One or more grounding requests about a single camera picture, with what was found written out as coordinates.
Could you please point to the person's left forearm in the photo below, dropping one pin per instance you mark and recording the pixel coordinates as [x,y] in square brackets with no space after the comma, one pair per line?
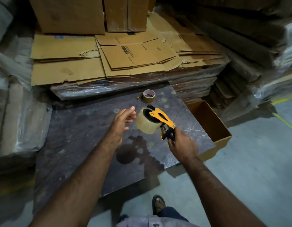
[84,179]

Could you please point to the person's right forearm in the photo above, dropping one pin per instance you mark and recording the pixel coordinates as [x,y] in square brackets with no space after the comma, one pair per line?
[214,193]

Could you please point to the large upright cardboard box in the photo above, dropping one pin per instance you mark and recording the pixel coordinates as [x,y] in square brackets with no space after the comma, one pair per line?
[68,14]

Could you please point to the flattened printed cardboard box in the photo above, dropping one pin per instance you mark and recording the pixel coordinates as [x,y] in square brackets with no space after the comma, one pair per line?
[136,54]

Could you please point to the person's sandal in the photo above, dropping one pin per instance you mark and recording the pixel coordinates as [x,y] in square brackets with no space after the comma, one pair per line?
[158,204]

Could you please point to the plastic-wrapped stack of flattened cardboard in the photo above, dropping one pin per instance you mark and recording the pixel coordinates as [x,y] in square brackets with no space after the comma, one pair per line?
[193,68]

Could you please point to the person's left thumb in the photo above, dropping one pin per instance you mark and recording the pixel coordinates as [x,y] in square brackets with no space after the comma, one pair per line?
[129,110]

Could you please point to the narrow upright cardboard box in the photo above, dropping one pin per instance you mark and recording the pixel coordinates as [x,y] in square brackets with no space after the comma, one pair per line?
[125,14]

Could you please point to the person's right fingers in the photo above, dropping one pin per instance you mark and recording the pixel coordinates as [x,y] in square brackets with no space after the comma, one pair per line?
[174,139]

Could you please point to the open cardboard box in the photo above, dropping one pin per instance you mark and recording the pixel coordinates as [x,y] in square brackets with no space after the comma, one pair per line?
[207,120]

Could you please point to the person's right hand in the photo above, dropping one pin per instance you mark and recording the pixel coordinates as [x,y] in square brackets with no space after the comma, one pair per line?
[185,147]

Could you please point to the person's left hand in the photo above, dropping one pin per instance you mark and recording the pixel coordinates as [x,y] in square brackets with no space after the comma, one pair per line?
[117,126]

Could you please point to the flattened cardboard with torn edge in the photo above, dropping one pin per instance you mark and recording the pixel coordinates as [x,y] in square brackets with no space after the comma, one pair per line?
[58,46]

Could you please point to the person's grey shirt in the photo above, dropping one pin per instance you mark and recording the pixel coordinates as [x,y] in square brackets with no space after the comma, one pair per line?
[150,222]

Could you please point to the dark wrapped cardboard stack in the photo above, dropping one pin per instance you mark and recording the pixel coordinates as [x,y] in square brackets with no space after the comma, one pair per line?
[249,40]

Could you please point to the clear packing tape roll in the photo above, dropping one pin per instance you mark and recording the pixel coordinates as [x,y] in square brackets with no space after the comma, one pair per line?
[146,124]

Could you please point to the plastic-wrapped bundle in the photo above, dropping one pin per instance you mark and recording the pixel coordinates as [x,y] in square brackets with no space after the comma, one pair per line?
[16,103]

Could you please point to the yellow black tape dispenser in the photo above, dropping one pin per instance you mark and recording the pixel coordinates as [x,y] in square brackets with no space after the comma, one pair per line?
[163,117]

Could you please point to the flattened stained cardboard sheet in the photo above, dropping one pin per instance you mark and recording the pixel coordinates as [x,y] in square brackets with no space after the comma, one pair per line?
[65,72]

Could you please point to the person's dark trousers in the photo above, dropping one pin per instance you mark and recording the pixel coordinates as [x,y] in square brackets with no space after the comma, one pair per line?
[170,213]

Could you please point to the brown tape roll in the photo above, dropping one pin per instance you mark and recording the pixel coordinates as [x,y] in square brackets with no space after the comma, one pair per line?
[149,98]

